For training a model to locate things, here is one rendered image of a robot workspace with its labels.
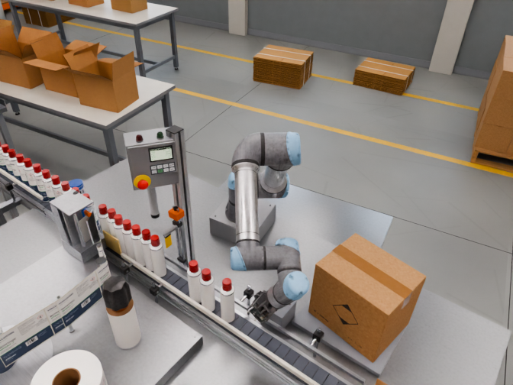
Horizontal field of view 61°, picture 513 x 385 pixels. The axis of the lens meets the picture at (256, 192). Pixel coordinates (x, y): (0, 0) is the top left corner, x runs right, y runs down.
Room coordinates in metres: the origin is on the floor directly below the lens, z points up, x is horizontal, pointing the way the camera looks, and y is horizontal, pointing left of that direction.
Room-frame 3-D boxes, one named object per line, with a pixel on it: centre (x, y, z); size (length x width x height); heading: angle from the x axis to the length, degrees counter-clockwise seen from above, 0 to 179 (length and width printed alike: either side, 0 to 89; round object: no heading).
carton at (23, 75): (3.35, 1.88, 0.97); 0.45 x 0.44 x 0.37; 156
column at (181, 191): (1.32, 0.29, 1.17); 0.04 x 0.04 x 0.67; 54
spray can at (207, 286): (1.05, 0.17, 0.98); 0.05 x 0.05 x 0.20
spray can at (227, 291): (1.00, 0.09, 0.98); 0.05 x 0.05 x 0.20
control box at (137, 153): (1.31, 0.38, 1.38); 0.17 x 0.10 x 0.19; 109
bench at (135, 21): (5.80, 2.20, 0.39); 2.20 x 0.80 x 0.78; 64
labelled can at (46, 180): (1.64, 0.98, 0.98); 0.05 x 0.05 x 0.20
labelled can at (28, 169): (1.72, 1.10, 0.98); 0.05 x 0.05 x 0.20
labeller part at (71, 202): (1.34, 0.74, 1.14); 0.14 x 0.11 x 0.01; 54
